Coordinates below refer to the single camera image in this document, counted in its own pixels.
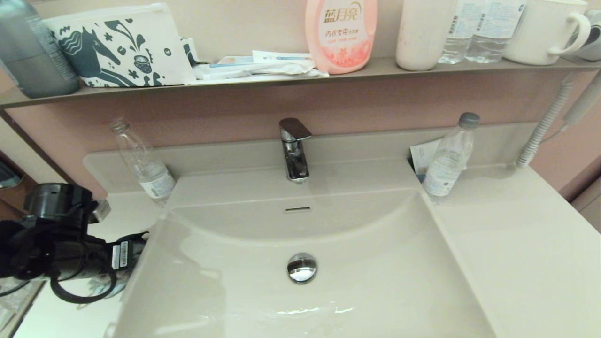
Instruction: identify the light blue fluffy cleaning cloth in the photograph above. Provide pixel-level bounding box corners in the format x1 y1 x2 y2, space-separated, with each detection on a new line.
77 268 137 306

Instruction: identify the chrome sink faucet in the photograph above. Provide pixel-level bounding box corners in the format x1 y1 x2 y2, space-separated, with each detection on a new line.
279 117 313 184

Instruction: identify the white ceramic sink basin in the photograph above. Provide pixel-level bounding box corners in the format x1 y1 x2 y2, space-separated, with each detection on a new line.
110 188 496 338

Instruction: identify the clear uncapped plastic bottle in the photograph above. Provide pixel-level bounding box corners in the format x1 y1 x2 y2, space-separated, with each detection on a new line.
109 118 176 207

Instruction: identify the chrome drain stopper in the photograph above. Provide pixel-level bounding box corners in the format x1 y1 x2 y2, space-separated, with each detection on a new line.
287 253 318 284

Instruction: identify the white horse print pouch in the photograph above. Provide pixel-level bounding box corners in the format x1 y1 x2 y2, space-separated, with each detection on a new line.
41 2 197 88

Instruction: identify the grey plastic bottle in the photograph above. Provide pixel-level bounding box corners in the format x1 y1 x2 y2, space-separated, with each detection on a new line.
0 0 80 99

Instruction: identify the small patterned packet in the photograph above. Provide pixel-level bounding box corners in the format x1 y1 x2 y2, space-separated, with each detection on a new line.
179 37 209 66

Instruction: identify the crumpled white plastic wrapper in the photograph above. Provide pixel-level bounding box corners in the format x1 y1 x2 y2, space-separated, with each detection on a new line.
193 59 330 80

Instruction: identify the white sachet blue stripe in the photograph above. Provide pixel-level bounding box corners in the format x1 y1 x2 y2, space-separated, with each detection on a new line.
252 50 315 62

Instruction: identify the pink detergent bottle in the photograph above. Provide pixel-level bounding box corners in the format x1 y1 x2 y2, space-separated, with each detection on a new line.
305 0 378 75

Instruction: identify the white paper card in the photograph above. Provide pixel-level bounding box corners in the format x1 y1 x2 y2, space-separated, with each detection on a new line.
409 139 465 184

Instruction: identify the clear grey-capped plastic bottle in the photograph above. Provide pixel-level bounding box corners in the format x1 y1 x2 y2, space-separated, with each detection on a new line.
421 112 481 205

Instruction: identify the cream ribbed tumbler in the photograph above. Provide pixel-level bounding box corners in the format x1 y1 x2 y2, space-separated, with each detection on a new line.
395 0 458 72

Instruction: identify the clear labelled water bottle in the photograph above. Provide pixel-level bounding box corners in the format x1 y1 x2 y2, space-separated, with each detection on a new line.
438 0 488 65
466 0 527 64

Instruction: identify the white ribbed mug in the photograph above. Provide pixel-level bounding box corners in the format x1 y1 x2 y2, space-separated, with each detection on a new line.
504 0 592 66

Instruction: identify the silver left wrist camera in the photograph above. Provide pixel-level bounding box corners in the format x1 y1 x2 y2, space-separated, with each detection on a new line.
92 200 112 222

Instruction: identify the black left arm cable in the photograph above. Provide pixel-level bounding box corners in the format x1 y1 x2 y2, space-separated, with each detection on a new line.
49 263 118 304

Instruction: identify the brown wall shelf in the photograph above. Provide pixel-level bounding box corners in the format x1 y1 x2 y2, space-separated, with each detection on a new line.
0 56 601 109

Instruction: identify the white coiled dryer cord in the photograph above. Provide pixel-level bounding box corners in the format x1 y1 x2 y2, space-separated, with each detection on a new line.
516 77 576 169

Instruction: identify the white wall hair dryer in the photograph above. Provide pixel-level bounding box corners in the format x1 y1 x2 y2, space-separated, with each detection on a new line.
563 9 601 126

